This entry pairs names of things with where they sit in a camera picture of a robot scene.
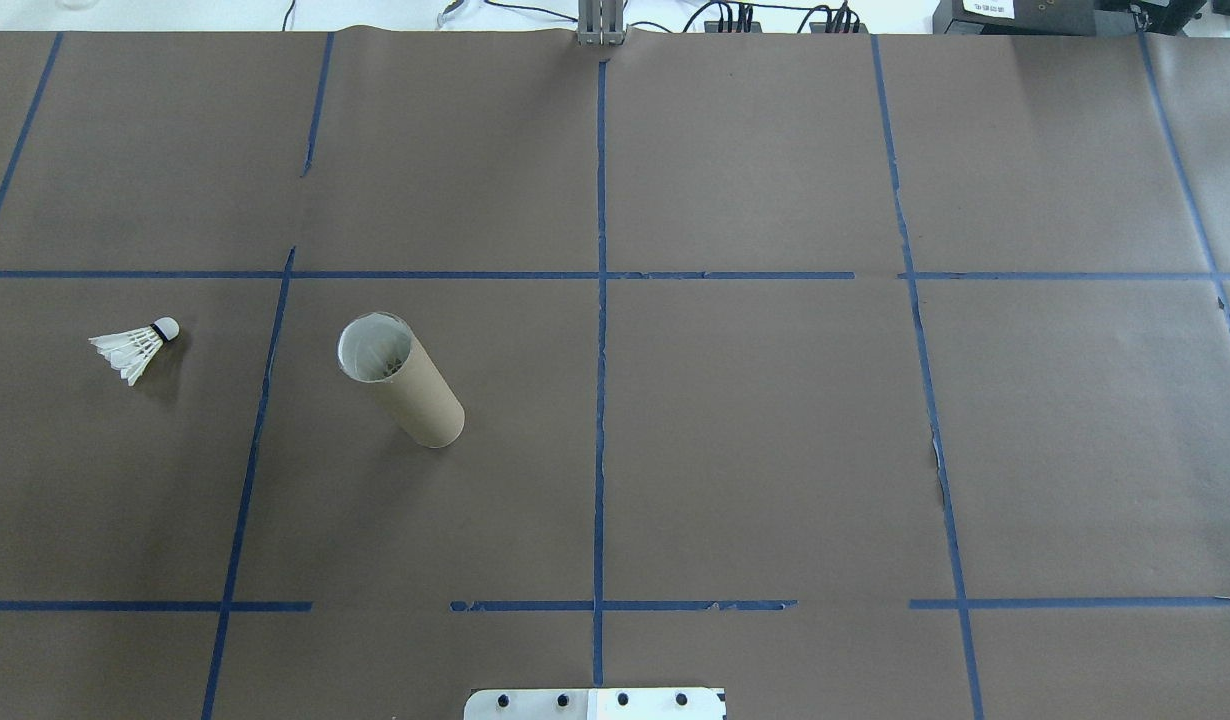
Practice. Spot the white feather shuttlecock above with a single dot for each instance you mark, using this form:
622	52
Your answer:
140	348

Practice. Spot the brown cardboard shuttlecock tube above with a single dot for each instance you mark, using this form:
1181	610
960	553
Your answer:
422	397

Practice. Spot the black power strip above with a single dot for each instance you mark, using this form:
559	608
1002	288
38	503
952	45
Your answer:
730	26
840	26

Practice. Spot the black box with white label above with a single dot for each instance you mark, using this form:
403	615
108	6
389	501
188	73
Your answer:
960	24

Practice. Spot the aluminium profile post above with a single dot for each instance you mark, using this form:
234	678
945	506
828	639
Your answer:
602	26

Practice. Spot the white pedestal with base plate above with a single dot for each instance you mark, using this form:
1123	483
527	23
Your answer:
535	708

